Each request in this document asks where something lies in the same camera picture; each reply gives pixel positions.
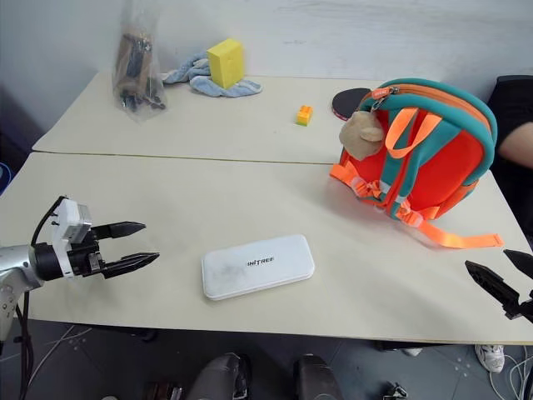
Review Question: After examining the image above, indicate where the orange teal monkey backpack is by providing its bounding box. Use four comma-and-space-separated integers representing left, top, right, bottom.
329, 78, 506, 250

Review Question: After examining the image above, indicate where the white floor cable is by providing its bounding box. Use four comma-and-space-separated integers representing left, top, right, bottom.
488, 353, 533, 400
27, 324, 93, 378

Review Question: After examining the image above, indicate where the yellow sponge block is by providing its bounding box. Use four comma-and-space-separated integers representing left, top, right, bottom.
206, 37, 245, 90

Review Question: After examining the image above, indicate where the person in black clothes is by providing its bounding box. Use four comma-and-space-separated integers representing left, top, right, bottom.
486, 74, 533, 237

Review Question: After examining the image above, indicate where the dark rounded shape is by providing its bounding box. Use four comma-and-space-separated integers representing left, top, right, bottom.
292, 353, 343, 400
186, 352, 252, 400

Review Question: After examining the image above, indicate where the white pencil case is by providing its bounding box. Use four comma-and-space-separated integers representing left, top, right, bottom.
201, 233, 316, 303

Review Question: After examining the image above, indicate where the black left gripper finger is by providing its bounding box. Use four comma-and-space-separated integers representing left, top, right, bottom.
102, 252, 161, 280
93, 221, 148, 243

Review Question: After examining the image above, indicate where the blue object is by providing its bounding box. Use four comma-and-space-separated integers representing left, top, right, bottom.
0, 161, 12, 198

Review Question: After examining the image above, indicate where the yellow orange green toy block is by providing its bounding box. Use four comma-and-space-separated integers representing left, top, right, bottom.
295, 105, 315, 127

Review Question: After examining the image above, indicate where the clear plastic bag with parts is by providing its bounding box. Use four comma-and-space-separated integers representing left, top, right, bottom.
111, 0, 168, 125

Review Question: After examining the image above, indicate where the light blue towel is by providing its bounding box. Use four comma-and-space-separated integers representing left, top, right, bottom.
162, 52, 264, 99

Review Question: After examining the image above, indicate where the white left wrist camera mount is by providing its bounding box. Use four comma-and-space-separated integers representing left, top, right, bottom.
50, 197, 93, 279

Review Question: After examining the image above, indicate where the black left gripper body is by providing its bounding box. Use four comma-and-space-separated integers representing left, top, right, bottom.
66, 226, 106, 279

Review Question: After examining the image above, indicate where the black round paddle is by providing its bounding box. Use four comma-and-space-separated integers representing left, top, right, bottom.
331, 87, 376, 123

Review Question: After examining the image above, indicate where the white sneaker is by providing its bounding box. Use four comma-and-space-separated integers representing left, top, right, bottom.
475, 342, 507, 374

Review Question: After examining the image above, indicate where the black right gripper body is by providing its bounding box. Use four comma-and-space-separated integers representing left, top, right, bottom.
501, 289, 533, 324

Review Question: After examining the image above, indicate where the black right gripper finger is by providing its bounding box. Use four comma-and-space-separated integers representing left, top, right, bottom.
464, 259, 522, 310
502, 248, 533, 280

